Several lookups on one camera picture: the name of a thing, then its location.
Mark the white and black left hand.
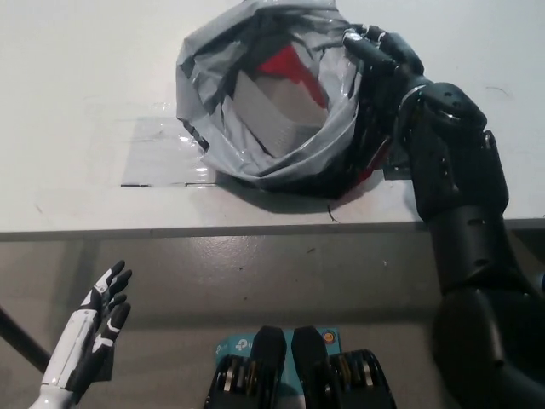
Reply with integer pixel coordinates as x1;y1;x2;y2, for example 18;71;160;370
40;259;134;395

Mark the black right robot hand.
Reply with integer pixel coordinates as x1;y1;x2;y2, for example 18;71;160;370
342;24;427;98

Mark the grey and black plastic bag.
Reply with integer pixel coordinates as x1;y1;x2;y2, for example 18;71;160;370
175;0;405;201

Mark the grey perforated rectangular basket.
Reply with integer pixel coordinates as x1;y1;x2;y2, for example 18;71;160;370
232;70;329;157

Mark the teal box with white logo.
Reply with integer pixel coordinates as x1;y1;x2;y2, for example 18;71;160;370
212;327;341;389

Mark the left black robot torso block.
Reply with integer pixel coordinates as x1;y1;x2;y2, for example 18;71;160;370
204;325;285;409

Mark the black robot torso block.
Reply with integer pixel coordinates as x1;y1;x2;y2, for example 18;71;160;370
290;325;399;409
204;325;285;409

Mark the right black robot torso block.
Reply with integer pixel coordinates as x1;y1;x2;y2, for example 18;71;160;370
290;325;399;409

